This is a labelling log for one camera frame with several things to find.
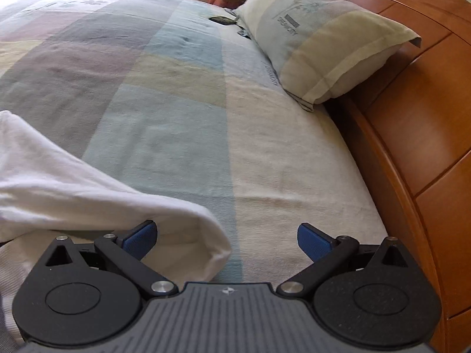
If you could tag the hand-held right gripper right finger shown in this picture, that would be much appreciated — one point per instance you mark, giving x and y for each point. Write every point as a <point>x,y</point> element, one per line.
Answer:
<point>312,242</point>

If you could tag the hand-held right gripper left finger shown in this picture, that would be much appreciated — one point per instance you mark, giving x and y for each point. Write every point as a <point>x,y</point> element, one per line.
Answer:
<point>141,241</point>

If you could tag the white long-sleeve shirt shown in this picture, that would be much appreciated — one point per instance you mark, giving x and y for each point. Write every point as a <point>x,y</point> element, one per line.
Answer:
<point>73,184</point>

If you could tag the wooden headboard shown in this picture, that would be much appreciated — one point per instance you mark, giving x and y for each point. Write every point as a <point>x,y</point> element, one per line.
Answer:
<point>423,117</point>

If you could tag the large pastel printed pillow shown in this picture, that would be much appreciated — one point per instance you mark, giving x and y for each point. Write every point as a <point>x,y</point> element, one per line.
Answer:
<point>312,36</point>

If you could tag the black phone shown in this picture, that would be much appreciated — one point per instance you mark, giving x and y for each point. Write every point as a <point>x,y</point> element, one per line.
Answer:
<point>222,20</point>

